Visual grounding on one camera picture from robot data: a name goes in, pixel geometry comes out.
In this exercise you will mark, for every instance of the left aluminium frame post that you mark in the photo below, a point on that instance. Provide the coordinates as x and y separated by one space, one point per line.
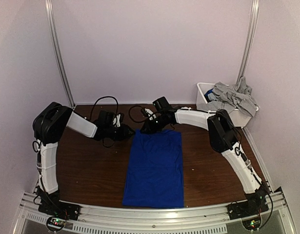
57 52

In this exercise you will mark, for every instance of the blue garment in bin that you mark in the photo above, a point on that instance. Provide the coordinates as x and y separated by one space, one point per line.
209 96

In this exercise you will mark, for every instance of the grey garment pile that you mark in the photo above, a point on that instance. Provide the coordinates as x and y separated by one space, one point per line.
233 96

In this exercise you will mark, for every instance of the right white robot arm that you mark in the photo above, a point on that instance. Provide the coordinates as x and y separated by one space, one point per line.
223 136

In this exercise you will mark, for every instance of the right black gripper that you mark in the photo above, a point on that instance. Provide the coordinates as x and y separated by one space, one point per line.
151 129

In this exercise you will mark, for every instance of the aluminium front rail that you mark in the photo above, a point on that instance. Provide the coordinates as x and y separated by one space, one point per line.
213 219

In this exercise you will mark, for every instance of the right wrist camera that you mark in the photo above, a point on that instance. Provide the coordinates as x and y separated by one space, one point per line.
148 113

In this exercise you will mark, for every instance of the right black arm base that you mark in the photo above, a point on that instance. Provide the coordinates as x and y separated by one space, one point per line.
253 205

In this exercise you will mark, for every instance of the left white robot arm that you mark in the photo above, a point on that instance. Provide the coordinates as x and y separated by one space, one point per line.
50 125

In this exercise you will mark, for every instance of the aluminium frame post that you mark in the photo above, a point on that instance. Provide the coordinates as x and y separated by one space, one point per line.
57 52
253 20

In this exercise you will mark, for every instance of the right aluminium frame post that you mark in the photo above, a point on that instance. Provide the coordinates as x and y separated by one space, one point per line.
253 20

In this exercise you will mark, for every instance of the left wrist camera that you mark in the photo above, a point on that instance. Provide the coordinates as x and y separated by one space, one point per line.
117 120

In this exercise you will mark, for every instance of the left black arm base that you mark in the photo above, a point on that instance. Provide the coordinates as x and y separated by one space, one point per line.
50 204

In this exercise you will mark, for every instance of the blue t-shirt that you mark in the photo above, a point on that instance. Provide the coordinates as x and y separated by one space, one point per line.
154 176

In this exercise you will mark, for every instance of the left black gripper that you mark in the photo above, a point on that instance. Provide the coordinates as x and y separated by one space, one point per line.
124 133

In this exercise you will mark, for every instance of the white plastic laundry bin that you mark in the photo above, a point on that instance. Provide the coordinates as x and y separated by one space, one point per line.
238 118

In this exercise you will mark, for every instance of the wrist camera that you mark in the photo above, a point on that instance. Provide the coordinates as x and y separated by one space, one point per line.
117 120
148 113

